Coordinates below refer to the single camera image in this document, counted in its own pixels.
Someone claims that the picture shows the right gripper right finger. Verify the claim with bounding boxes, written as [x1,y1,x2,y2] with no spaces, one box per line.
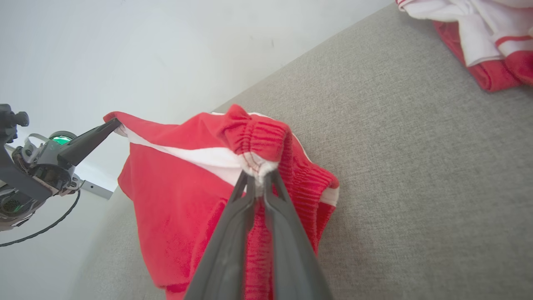
[263,169,334,300]

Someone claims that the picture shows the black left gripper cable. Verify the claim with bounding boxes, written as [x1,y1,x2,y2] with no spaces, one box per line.
[0,190,82,247]

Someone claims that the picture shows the red and white jersey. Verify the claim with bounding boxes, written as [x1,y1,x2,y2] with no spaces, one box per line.
[396,0,533,92]

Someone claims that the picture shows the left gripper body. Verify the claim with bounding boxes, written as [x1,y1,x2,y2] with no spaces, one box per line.
[12,131,80,200]

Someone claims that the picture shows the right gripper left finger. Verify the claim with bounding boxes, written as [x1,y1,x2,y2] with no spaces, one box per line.
[183,170,257,300]

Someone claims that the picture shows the grey metal bar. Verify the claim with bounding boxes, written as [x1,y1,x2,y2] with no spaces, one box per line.
[79,178,119,200]

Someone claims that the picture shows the red shorts with number print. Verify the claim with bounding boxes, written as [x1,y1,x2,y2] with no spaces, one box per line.
[103,104,340,300]

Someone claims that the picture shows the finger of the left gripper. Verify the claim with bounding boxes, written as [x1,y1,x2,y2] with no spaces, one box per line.
[57,118,122,168]

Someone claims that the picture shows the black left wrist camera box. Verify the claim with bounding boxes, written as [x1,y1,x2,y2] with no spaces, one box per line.
[0,104,52,201]

